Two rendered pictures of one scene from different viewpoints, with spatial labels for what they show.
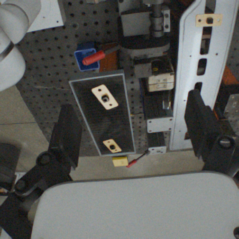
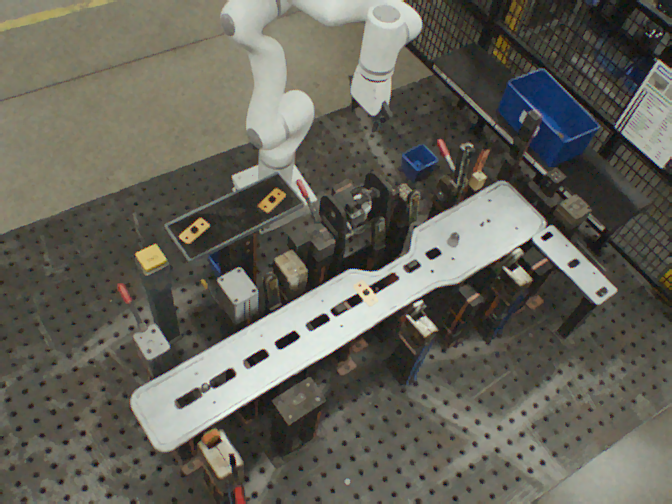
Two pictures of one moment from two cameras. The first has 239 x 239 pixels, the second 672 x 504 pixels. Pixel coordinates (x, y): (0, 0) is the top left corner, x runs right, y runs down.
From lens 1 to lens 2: 1.77 m
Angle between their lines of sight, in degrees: 73
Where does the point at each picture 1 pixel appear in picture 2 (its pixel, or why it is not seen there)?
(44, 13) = not seen: hidden behind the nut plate
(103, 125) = (231, 210)
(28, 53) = (195, 200)
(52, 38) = not seen: hidden behind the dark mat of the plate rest
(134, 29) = (341, 198)
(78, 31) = not seen: hidden behind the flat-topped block
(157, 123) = (240, 279)
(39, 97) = (110, 222)
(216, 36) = (357, 310)
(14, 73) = (273, 134)
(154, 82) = (288, 258)
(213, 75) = (316, 343)
